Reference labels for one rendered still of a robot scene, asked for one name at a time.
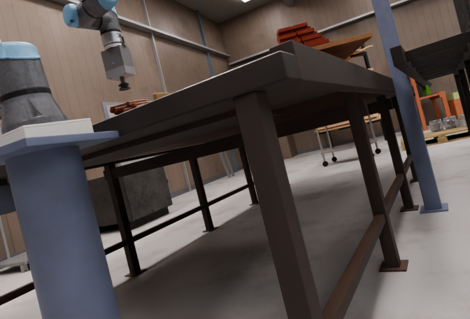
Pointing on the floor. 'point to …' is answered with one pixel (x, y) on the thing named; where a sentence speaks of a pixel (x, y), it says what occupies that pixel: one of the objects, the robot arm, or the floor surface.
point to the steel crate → (132, 199)
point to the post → (404, 94)
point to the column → (61, 225)
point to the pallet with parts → (453, 126)
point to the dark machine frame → (439, 64)
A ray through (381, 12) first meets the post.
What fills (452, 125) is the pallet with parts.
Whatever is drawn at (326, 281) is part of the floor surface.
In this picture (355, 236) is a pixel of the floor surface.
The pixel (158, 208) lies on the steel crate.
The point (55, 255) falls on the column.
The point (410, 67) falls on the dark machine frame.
